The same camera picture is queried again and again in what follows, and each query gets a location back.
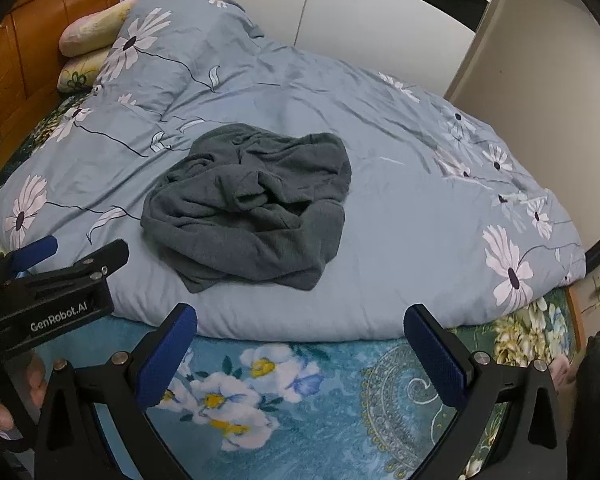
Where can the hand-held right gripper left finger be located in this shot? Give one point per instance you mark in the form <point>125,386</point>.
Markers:
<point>167,355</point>

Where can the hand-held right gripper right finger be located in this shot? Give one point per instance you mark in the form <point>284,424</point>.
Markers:
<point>437,355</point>

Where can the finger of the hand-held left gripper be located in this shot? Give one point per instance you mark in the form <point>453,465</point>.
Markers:
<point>40,249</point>
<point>95,262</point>

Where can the grey sweater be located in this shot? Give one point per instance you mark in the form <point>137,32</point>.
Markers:
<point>240,220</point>

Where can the dark clothes pile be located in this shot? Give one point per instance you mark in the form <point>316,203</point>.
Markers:
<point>597,370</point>

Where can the person's left hand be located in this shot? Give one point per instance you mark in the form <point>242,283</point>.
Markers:
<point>36,382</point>

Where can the teal floral blanket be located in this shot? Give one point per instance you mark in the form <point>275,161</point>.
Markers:
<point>330,400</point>

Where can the light blue floral quilt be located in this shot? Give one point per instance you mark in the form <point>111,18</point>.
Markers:
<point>380,235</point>

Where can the green floral pillow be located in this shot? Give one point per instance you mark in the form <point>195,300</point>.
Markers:
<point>77,72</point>

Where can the wooden headboard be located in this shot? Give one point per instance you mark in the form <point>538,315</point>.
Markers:
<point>25,35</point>

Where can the pink yellow floral pillow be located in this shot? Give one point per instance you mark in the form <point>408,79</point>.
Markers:
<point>87,32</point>

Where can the white wardrobe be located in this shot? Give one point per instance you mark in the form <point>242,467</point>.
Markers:
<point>370,20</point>

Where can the wooden bed frame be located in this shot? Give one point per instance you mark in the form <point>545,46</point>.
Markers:
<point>575,310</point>

